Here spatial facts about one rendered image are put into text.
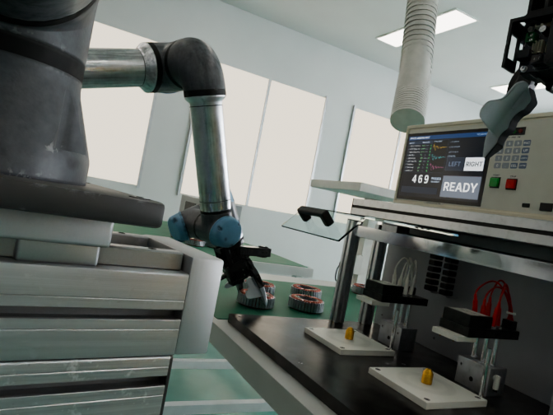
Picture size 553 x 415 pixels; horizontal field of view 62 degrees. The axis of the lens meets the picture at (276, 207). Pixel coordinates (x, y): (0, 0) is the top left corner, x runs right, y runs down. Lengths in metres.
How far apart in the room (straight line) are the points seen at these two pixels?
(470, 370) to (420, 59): 1.75
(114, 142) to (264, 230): 2.10
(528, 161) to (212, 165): 0.65
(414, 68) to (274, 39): 3.86
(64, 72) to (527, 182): 0.83
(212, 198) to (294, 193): 5.05
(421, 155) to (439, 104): 6.52
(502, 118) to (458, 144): 0.53
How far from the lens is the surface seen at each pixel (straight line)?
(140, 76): 1.14
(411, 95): 2.33
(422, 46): 2.55
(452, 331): 0.97
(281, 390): 0.86
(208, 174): 1.08
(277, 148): 5.98
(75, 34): 0.42
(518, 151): 1.04
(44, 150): 0.38
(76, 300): 0.40
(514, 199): 1.02
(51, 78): 0.40
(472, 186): 1.08
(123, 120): 5.41
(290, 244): 6.17
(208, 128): 1.07
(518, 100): 0.61
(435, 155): 1.17
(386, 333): 1.21
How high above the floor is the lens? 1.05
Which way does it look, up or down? level
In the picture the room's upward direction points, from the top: 11 degrees clockwise
